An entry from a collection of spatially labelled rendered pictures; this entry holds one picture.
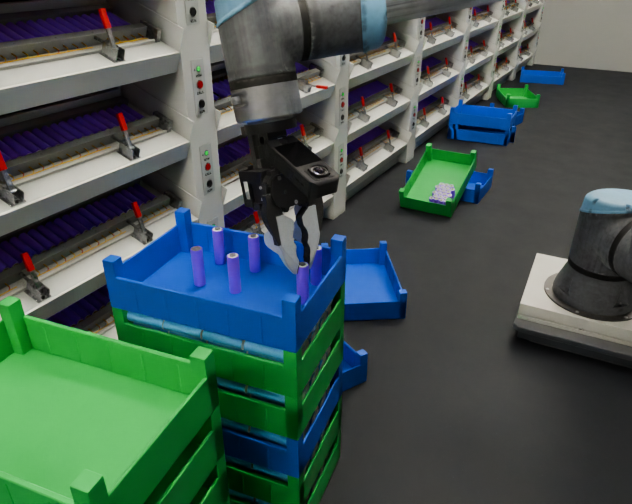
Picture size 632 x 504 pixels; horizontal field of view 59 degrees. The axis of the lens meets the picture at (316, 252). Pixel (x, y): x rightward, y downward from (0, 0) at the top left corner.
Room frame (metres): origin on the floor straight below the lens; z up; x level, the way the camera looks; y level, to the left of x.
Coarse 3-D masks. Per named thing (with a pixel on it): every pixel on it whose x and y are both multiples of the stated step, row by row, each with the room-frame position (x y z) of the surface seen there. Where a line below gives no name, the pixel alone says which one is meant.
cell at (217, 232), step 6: (216, 228) 0.82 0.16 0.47; (222, 228) 0.82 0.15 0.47; (216, 234) 0.81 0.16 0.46; (222, 234) 0.82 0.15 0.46; (216, 240) 0.81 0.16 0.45; (222, 240) 0.82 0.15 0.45; (216, 246) 0.81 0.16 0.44; (222, 246) 0.82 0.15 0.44; (216, 252) 0.81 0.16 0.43; (222, 252) 0.81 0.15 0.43; (216, 258) 0.81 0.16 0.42; (222, 258) 0.81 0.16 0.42; (216, 264) 0.82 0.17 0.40; (222, 264) 0.81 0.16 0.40
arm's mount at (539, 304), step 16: (544, 256) 1.39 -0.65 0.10; (544, 272) 1.30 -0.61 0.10; (528, 288) 1.22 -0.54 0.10; (544, 288) 1.22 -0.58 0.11; (528, 304) 1.15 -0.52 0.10; (544, 304) 1.15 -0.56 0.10; (560, 304) 1.14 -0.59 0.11; (528, 320) 1.14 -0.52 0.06; (544, 320) 1.13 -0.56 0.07; (560, 320) 1.11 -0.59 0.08; (576, 320) 1.09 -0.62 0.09; (592, 320) 1.08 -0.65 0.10; (608, 320) 1.08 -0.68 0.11; (624, 320) 1.08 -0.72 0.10; (592, 336) 1.07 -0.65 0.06; (608, 336) 1.06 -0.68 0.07; (624, 336) 1.04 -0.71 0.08
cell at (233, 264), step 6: (228, 258) 0.73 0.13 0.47; (234, 258) 0.72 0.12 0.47; (228, 264) 0.73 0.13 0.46; (234, 264) 0.72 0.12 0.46; (228, 270) 0.73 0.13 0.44; (234, 270) 0.72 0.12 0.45; (228, 276) 0.73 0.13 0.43; (234, 276) 0.72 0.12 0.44; (234, 282) 0.72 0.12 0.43; (240, 282) 0.73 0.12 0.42; (234, 288) 0.72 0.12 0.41; (240, 288) 0.73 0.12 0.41
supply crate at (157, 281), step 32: (192, 224) 0.87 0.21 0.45; (160, 256) 0.81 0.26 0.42; (128, 288) 0.68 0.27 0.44; (160, 288) 0.66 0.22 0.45; (192, 288) 0.74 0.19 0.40; (224, 288) 0.74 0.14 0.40; (256, 288) 0.74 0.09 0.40; (288, 288) 0.74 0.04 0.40; (320, 288) 0.67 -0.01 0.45; (192, 320) 0.64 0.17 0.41; (224, 320) 0.62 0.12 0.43; (256, 320) 0.61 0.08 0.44; (288, 320) 0.59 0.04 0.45
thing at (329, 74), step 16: (224, 64) 1.63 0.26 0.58; (304, 64) 1.90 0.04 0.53; (320, 64) 1.87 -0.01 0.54; (320, 80) 1.84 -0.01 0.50; (336, 80) 1.85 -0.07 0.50; (304, 96) 1.68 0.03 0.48; (320, 96) 1.78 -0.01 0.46; (224, 112) 1.43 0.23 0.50; (224, 128) 1.35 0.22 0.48; (240, 128) 1.42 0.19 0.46
